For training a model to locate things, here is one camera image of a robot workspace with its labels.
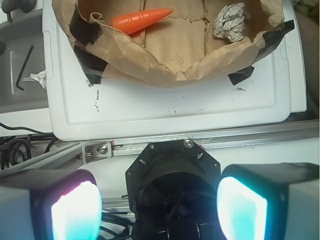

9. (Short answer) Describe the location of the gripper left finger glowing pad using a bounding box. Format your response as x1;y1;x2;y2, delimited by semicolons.
0;169;102;240

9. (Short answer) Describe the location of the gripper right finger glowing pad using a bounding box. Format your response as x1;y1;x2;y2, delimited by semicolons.
217;162;320;240

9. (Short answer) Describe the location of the white paper ball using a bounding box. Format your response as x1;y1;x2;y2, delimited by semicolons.
213;2;251;43

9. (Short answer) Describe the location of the white plastic tray lid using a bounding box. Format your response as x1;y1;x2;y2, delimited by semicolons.
42;0;307;141

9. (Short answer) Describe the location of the black allen key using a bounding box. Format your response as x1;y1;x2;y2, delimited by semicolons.
15;45;34;91

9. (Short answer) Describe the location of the small crumpled white paper scrap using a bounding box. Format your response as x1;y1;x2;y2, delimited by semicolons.
22;70;47;90

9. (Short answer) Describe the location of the grey plastic bin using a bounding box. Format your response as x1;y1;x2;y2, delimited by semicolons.
0;9;48;113

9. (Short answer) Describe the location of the brown paper bag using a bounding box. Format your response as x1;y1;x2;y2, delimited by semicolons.
52;0;294;88

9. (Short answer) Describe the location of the orange plastic toy carrot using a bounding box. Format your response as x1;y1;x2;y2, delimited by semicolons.
110;8;174;35

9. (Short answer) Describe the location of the aluminium extrusion rail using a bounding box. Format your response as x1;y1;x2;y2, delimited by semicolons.
0;119;320;170

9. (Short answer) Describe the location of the metal corner bracket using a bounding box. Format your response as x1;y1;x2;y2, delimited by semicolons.
81;141;113;164

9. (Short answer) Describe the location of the black cables bundle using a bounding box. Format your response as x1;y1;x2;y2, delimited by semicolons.
0;121;58;171

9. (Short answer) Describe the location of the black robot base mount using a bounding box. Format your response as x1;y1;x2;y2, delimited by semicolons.
125;150;224;240

